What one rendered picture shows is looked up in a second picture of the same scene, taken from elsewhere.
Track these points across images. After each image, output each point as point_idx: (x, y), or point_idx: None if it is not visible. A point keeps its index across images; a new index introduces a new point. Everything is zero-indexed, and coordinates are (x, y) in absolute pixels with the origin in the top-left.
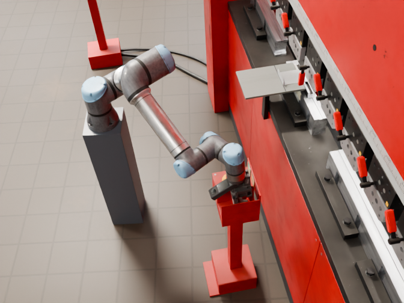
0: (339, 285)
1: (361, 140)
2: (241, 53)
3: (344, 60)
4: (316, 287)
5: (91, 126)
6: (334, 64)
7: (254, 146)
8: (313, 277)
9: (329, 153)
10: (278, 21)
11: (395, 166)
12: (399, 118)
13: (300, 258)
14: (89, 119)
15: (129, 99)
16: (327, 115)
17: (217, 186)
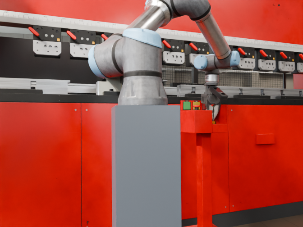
0: (250, 101)
1: (205, 46)
2: (33, 112)
3: (177, 21)
4: (235, 141)
5: (165, 97)
6: (169, 29)
7: (97, 183)
8: (231, 140)
9: (181, 85)
10: (78, 56)
11: (227, 35)
12: (220, 16)
13: (213, 155)
14: (158, 87)
15: (210, 6)
16: (175, 61)
17: (218, 92)
